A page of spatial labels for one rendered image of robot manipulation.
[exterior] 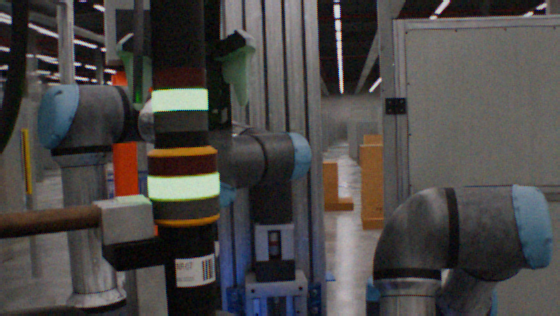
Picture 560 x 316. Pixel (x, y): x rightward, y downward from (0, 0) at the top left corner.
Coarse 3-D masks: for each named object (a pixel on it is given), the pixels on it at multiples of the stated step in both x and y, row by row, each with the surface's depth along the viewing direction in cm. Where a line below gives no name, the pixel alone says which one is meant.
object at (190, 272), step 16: (208, 224) 32; (176, 240) 31; (192, 240) 31; (208, 240) 32; (176, 256) 31; (192, 256) 31; (208, 256) 32; (176, 272) 31; (192, 272) 31; (208, 272) 32; (176, 288) 31; (192, 288) 31; (208, 288) 32; (176, 304) 31; (192, 304) 31; (208, 304) 32
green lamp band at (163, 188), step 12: (156, 180) 31; (168, 180) 30; (180, 180) 30; (192, 180) 30; (204, 180) 31; (216, 180) 32; (156, 192) 31; (168, 192) 30; (180, 192) 30; (192, 192) 30; (204, 192) 31; (216, 192) 32
